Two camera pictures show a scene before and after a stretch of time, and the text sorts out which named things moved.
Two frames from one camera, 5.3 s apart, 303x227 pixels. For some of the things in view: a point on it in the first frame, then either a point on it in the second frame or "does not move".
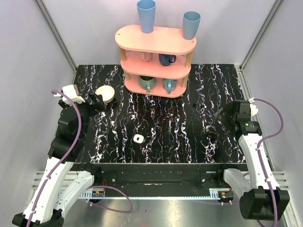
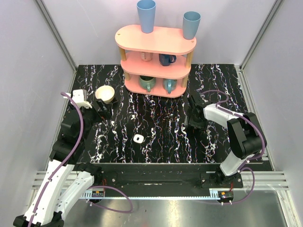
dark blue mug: x=165 y=60 does not move
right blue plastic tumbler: x=191 y=21 does not move
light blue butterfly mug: x=169 y=84 does not move
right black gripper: x=228 y=108 to x=199 y=125
